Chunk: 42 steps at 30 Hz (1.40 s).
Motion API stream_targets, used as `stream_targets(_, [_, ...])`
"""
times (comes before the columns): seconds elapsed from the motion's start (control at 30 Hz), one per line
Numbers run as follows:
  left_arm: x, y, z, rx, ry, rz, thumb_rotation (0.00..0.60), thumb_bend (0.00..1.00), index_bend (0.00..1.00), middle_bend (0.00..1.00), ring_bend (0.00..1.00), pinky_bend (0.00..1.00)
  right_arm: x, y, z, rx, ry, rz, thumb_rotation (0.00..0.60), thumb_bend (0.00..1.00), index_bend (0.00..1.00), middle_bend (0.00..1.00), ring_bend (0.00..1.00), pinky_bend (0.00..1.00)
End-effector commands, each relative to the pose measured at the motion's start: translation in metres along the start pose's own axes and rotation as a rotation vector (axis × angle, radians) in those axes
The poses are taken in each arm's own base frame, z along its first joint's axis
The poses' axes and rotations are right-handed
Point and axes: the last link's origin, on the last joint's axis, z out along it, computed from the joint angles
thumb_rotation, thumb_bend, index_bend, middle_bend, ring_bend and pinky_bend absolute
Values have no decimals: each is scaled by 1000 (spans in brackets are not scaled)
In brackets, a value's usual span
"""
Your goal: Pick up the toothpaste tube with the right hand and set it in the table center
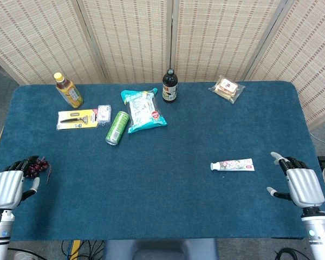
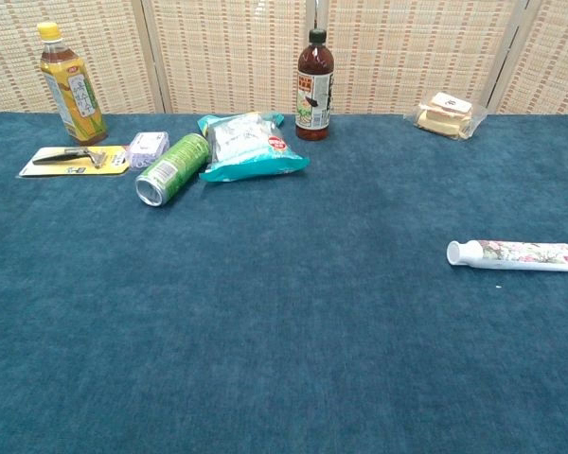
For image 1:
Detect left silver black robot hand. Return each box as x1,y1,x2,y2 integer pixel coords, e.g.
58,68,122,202
0,155,41,210

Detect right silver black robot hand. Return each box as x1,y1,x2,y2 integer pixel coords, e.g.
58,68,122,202
265,151,325,209

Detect white floral toothpaste tube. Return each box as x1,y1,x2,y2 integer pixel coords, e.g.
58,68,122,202
210,158,256,172

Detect yellow-capped tea bottle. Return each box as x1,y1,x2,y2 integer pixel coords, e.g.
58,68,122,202
53,72,85,109

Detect clear packaged sandwich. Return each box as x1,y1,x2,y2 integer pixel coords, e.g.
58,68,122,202
208,75,246,105

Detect dark red drink bottle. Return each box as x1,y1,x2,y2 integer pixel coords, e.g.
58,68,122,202
161,68,179,103

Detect dark red grape bunch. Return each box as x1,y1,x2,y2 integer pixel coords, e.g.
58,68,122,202
24,155,53,185

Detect white sneaker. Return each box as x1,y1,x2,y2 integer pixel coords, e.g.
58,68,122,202
13,250,41,260

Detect yellow razor blister pack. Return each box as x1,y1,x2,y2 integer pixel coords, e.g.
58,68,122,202
56,108,100,131

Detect small white plastic package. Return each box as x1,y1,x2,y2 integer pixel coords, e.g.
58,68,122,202
97,105,112,127

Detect green drink can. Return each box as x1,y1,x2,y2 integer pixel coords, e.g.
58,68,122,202
105,110,130,146

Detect blue table cloth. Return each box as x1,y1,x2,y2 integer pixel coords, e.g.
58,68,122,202
0,81,324,242

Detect teal white snack bag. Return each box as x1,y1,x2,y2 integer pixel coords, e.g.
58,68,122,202
120,87,168,134

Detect blue grey chair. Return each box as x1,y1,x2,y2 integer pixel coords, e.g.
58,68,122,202
101,238,220,260

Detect black floor cables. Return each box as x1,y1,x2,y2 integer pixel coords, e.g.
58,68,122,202
8,239,105,260

